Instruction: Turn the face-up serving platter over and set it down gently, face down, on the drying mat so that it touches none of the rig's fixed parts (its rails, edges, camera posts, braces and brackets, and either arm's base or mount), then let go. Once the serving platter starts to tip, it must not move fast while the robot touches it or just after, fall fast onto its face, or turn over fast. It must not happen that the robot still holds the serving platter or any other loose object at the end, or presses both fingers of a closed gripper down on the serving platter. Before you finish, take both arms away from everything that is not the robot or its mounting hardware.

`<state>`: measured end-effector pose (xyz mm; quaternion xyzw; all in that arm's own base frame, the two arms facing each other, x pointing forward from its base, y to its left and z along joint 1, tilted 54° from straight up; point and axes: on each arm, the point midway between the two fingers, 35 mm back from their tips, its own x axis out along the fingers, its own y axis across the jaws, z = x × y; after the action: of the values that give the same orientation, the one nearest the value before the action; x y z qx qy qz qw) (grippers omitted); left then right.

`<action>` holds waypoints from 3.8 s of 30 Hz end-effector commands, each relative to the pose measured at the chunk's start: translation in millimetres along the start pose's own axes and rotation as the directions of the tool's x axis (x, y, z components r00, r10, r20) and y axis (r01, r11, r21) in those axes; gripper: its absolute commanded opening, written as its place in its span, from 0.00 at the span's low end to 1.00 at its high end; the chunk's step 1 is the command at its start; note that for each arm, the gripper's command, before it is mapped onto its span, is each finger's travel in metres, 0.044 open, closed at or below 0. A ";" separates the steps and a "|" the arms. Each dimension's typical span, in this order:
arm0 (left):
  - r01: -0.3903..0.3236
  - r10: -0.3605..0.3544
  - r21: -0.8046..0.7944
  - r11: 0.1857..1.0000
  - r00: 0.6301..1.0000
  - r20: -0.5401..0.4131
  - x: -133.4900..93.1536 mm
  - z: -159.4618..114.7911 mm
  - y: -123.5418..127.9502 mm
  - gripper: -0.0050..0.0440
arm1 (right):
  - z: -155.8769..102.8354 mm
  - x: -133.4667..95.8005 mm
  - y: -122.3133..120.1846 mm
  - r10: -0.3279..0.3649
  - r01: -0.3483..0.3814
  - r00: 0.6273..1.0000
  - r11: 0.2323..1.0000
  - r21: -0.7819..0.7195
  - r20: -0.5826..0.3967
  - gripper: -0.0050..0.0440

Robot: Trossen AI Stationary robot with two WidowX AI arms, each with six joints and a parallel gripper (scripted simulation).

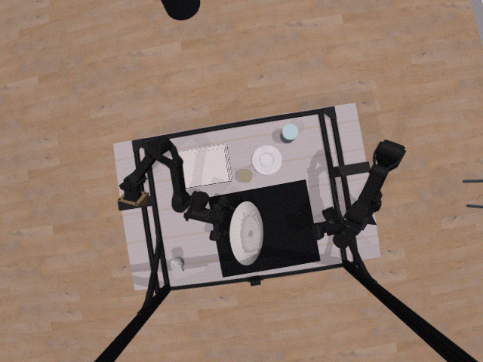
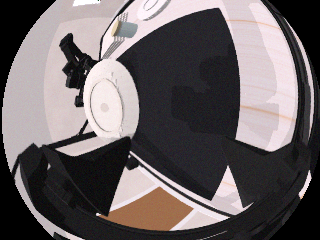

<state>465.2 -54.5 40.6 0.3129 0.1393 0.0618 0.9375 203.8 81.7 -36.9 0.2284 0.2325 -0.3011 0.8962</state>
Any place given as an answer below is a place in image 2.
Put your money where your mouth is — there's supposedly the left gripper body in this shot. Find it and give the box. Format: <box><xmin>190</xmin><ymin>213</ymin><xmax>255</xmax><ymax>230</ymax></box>
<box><xmin>74</xmin><ymin>58</ymin><xmax>100</xmax><ymax>107</ymax></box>

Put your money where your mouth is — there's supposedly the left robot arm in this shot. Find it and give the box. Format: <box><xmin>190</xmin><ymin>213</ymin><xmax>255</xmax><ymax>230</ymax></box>
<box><xmin>59</xmin><ymin>33</ymin><xmax>92</xmax><ymax>90</ymax></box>

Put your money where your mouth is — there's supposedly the white saucer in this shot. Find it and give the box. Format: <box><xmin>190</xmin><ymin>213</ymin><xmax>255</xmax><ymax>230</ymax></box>
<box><xmin>137</xmin><ymin>0</ymin><xmax>171</xmax><ymax>21</ymax></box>

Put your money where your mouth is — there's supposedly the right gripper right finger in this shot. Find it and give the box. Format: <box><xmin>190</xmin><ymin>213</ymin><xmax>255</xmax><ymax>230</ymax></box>
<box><xmin>220</xmin><ymin>136</ymin><xmax>295</xmax><ymax>208</ymax></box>

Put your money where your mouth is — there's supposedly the white round platter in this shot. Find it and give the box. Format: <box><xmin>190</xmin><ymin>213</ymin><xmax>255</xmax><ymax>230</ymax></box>
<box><xmin>83</xmin><ymin>59</ymin><xmax>139</xmax><ymax>144</ymax></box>

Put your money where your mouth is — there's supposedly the black rectangular mat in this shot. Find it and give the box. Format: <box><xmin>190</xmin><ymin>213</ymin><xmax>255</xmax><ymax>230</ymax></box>
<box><xmin>116</xmin><ymin>7</ymin><xmax>240</xmax><ymax>201</ymax></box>

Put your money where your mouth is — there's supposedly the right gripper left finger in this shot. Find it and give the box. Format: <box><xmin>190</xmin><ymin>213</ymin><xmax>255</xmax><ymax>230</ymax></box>
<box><xmin>42</xmin><ymin>136</ymin><xmax>131</xmax><ymax>217</ymax></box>

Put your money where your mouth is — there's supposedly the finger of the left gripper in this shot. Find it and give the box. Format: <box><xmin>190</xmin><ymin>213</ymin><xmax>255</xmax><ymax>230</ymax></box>
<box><xmin>77</xmin><ymin>97</ymin><xmax>84</xmax><ymax>105</ymax></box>
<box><xmin>84</xmin><ymin>62</ymin><xmax>96</xmax><ymax>72</ymax></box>

